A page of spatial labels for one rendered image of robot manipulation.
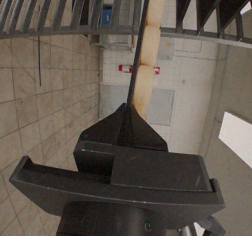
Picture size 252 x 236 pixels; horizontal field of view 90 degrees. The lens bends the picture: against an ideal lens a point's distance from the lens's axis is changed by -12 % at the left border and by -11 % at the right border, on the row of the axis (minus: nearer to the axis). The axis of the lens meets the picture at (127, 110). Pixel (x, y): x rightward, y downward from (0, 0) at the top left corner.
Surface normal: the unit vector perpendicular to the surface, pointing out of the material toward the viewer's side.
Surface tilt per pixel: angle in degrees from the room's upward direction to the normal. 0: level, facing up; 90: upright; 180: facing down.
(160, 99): 90
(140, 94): 93
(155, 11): 93
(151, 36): 90
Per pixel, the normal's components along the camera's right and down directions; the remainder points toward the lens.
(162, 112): -0.11, 0.25
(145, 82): -0.10, 0.00
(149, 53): -0.18, 0.68
